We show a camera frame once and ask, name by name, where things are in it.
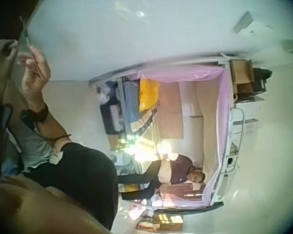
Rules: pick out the grey cloth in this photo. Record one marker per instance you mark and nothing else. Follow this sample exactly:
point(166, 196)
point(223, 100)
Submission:
point(33, 148)

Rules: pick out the person's left hand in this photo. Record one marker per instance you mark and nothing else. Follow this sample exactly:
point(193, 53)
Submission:
point(3, 57)

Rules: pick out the black wrist band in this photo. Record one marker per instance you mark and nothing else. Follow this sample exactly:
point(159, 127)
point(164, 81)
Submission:
point(36, 114)

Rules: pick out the thin dark pen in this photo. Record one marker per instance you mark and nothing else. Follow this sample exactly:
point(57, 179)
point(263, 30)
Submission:
point(28, 36)

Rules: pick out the stack of cardboard boxes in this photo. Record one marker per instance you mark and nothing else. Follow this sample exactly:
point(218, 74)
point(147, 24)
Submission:
point(241, 73)

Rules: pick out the black suitcase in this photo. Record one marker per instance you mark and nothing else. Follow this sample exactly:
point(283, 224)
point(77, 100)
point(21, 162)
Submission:
point(111, 118)

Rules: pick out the person's right fingers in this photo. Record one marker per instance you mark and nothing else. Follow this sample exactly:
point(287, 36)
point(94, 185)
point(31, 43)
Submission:
point(39, 64)

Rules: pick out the white wall box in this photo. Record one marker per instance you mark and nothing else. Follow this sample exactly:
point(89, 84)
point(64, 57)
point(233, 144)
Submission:
point(245, 22)

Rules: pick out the black bag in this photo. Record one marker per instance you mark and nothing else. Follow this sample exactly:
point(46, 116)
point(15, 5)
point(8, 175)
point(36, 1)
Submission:
point(262, 74)

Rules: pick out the bunk bed with pink net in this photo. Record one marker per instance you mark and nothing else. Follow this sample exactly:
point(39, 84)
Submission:
point(175, 122)

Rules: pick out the person's right hand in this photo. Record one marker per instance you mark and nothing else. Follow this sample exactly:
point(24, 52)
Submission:
point(35, 83)

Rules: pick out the person's left fingers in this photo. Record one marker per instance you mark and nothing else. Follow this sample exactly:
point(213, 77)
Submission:
point(8, 46)

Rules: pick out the white cabinet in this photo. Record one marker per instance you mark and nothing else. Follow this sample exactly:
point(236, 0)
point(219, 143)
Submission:
point(250, 107)

